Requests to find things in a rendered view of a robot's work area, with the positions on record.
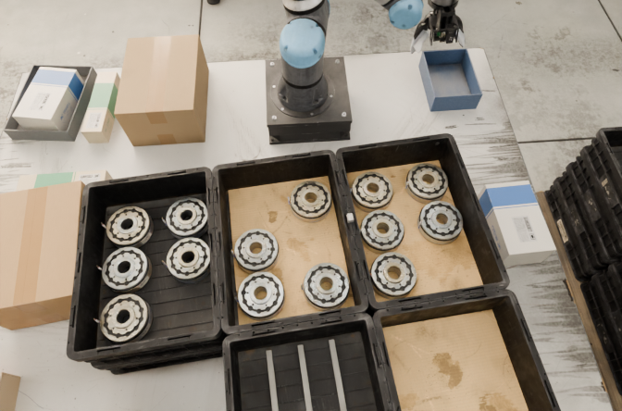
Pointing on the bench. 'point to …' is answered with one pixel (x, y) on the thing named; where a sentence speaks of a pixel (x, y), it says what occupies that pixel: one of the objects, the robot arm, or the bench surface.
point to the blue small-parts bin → (449, 80)
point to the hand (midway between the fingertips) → (436, 48)
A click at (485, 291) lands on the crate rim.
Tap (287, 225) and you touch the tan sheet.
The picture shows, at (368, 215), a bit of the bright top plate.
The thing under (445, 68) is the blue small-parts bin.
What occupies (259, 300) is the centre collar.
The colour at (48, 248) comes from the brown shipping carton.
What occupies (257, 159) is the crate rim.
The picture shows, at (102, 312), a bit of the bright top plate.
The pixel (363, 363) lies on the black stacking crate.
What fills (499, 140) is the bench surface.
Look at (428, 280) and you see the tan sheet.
